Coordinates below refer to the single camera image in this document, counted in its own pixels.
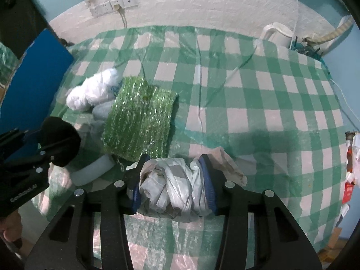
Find white wall socket strip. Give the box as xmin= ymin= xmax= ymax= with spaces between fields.
xmin=90 ymin=0 xmax=139 ymax=18

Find black sock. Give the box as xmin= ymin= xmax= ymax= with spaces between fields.
xmin=37 ymin=116 xmax=81 ymax=167

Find white electric kettle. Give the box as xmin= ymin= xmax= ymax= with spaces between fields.
xmin=260 ymin=22 xmax=293 ymax=48

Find grey plug cable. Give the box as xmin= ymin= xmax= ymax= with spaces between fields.
xmin=113 ymin=4 xmax=129 ymax=29

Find black hanging clothes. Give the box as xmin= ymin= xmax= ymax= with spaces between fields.
xmin=0 ymin=0 xmax=50 ymax=58

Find person's hand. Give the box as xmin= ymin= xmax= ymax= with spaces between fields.
xmin=0 ymin=210 xmax=23 ymax=243

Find green glitter sponge cloth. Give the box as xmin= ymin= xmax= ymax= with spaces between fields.
xmin=101 ymin=77 xmax=177 ymax=162

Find blue cardboard box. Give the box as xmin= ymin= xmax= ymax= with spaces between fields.
xmin=1 ymin=29 xmax=74 ymax=133

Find white foam tube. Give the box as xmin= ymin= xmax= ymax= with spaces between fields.
xmin=70 ymin=154 xmax=115 ymax=187

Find white hanging cord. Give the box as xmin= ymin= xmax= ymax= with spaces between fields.
xmin=288 ymin=0 xmax=300 ymax=48

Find teal plastic basket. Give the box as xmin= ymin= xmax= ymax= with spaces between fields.
xmin=291 ymin=41 xmax=323 ymax=61

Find grey sock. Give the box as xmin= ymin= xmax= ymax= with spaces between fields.
xmin=92 ymin=99 xmax=115 ymax=121

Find striped flexible hose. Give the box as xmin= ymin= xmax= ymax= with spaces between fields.
xmin=302 ymin=13 xmax=356 ymax=46

